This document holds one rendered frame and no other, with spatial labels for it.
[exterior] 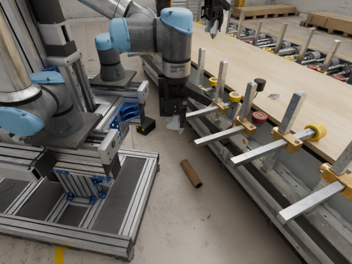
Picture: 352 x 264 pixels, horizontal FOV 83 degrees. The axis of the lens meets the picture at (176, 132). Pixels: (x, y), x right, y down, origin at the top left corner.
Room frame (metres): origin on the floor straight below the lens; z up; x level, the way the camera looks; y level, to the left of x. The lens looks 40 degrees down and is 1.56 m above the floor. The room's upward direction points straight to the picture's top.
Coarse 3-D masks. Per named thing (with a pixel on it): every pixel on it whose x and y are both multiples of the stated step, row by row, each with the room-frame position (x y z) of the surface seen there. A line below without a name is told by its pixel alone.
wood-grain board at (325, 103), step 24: (192, 48) 2.13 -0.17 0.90; (216, 48) 2.13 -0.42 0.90; (240, 48) 2.13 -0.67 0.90; (216, 72) 1.52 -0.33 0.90; (240, 72) 1.52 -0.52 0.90; (264, 72) 1.52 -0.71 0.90; (288, 72) 1.52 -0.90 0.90; (312, 72) 1.52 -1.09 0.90; (264, 96) 1.14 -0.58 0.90; (288, 96) 1.14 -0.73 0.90; (312, 96) 1.14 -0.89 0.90; (336, 96) 1.14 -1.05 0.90; (312, 120) 0.88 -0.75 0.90; (336, 120) 0.88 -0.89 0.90; (312, 144) 0.69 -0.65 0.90; (336, 144) 0.69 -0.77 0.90
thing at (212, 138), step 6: (240, 126) 0.88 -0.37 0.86; (258, 126) 0.90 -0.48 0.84; (222, 132) 0.83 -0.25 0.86; (228, 132) 0.83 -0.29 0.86; (234, 132) 0.83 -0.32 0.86; (240, 132) 0.85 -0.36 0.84; (204, 138) 0.77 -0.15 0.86; (210, 138) 0.77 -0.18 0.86; (216, 138) 0.78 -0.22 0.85; (222, 138) 0.80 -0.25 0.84; (198, 144) 0.74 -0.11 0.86; (204, 144) 0.75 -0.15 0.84
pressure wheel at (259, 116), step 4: (256, 112) 0.95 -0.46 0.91; (260, 112) 0.95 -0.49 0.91; (252, 116) 0.92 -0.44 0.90; (256, 116) 0.91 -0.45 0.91; (260, 116) 0.91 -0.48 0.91; (264, 116) 0.91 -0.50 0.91; (252, 120) 0.91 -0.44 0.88; (256, 120) 0.89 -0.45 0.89; (260, 120) 0.88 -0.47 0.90; (264, 120) 0.88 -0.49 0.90
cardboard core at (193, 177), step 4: (184, 160) 1.32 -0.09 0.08; (184, 164) 1.27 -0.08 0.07; (188, 164) 1.27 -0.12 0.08; (184, 168) 1.24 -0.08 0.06; (188, 168) 1.22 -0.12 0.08; (192, 168) 1.23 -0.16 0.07; (188, 172) 1.18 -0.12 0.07; (192, 172) 1.17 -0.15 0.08; (188, 176) 1.16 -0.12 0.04; (192, 176) 1.13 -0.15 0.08; (196, 176) 1.13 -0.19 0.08; (192, 180) 1.10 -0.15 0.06; (196, 180) 1.08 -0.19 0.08; (200, 180) 1.09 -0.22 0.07; (196, 184) 1.05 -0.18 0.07; (200, 184) 1.08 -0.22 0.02; (196, 188) 1.05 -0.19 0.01
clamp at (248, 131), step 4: (236, 120) 0.93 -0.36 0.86; (236, 124) 0.93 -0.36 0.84; (240, 124) 0.90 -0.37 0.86; (244, 124) 0.88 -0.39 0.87; (248, 124) 0.88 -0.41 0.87; (248, 128) 0.85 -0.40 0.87; (252, 128) 0.85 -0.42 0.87; (256, 128) 0.85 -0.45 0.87; (244, 132) 0.86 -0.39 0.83; (248, 132) 0.84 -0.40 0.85; (252, 132) 0.84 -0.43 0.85; (248, 136) 0.83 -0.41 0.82
